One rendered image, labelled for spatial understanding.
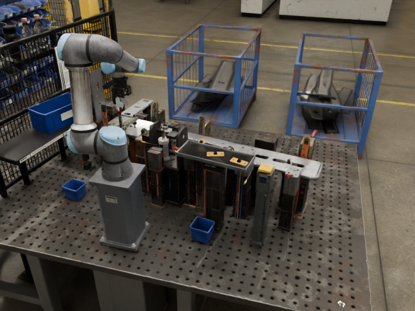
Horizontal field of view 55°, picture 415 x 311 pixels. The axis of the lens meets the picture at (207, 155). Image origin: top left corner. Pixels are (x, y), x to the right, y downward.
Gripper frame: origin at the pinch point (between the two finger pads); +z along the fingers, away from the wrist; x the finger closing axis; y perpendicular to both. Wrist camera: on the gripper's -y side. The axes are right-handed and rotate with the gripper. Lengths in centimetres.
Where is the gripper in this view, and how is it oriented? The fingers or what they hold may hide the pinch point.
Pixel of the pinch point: (118, 107)
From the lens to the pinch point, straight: 240.8
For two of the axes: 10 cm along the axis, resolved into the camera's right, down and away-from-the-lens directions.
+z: -0.1, 8.5, 5.2
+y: 9.1, 2.2, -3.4
